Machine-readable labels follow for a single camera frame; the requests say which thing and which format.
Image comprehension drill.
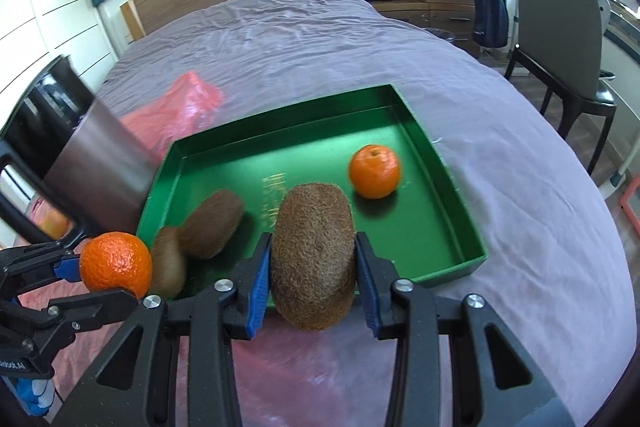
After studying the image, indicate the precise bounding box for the green tray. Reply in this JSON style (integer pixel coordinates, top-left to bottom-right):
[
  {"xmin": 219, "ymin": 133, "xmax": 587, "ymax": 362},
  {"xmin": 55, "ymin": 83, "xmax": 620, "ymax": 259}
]
[{"xmin": 135, "ymin": 84, "xmax": 488, "ymax": 303}]

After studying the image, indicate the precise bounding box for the brown kiwi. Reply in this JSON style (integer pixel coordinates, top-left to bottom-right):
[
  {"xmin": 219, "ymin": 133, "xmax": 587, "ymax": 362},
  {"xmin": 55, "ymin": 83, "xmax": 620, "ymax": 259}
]
[
  {"xmin": 150, "ymin": 227, "xmax": 188, "ymax": 300},
  {"xmin": 179, "ymin": 189, "xmax": 244, "ymax": 260},
  {"xmin": 270, "ymin": 183, "xmax": 357, "ymax": 330}
]

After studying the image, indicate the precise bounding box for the navy tote bag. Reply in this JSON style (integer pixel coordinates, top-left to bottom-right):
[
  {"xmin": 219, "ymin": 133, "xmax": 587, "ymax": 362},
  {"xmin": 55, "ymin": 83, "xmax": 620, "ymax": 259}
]
[{"xmin": 472, "ymin": 0, "xmax": 510, "ymax": 48}]

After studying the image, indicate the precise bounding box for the low wooden nightstand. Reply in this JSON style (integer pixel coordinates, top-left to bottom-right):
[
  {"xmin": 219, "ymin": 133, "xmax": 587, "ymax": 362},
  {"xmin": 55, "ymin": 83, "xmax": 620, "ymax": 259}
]
[{"xmin": 372, "ymin": 0, "xmax": 431, "ymax": 28}]

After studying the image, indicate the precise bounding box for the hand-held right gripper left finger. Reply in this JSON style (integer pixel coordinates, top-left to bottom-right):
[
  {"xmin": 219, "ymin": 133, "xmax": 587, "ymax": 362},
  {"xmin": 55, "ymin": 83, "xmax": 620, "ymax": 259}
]
[{"xmin": 52, "ymin": 232, "xmax": 274, "ymax": 427}]

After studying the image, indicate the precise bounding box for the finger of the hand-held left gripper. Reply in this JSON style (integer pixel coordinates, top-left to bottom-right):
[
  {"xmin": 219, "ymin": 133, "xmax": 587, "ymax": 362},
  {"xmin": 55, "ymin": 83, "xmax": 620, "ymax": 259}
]
[
  {"xmin": 0, "ymin": 241, "xmax": 83, "ymax": 298},
  {"xmin": 0, "ymin": 288, "xmax": 141, "ymax": 348}
]

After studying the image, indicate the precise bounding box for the bed with purple sheet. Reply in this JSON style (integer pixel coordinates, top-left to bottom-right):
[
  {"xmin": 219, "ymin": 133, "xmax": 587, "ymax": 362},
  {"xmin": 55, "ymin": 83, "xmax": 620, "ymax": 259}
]
[{"xmin": 50, "ymin": 0, "xmax": 631, "ymax": 427}]

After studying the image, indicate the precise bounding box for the red metal frame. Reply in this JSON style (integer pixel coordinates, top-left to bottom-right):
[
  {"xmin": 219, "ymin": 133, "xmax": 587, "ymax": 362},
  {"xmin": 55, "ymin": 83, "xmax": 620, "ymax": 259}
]
[{"xmin": 620, "ymin": 174, "xmax": 640, "ymax": 233}]

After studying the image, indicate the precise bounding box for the white wardrobe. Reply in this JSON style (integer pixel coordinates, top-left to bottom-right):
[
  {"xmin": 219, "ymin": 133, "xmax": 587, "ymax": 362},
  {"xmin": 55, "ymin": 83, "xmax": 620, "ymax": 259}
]
[{"xmin": 0, "ymin": 0, "xmax": 121, "ymax": 122}]

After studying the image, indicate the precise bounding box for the orange mandarin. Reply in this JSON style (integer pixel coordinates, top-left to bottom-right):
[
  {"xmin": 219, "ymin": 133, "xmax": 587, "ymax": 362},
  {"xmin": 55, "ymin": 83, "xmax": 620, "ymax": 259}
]
[
  {"xmin": 348, "ymin": 145, "xmax": 402, "ymax": 200},
  {"xmin": 79, "ymin": 232, "xmax": 153, "ymax": 300}
]

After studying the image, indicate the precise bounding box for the pink plastic sheet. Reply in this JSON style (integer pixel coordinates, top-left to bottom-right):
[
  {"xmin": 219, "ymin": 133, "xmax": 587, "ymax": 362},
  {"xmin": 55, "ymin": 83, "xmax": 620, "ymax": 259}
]
[{"xmin": 25, "ymin": 72, "xmax": 401, "ymax": 427}]

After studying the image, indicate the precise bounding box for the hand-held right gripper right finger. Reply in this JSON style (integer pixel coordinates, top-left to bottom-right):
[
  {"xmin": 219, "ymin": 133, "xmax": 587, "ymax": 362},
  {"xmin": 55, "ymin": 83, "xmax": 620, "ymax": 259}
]
[{"xmin": 354, "ymin": 231, "xmax": 576, "ymax": 427}]

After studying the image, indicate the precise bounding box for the grey chair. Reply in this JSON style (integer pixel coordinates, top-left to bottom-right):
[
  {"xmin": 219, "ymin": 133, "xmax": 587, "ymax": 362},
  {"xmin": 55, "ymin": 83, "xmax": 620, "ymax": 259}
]
[{"xmin": 505, "ymin": 0, "xmax": 618, "ymax": 178}]

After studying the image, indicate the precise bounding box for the person's left hand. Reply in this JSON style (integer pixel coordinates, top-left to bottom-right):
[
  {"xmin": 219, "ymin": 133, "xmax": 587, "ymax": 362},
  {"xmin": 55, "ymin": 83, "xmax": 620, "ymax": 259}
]
[{"xmin": 15, "ymin": 377, "xmax": 55, "ymax": 418}]

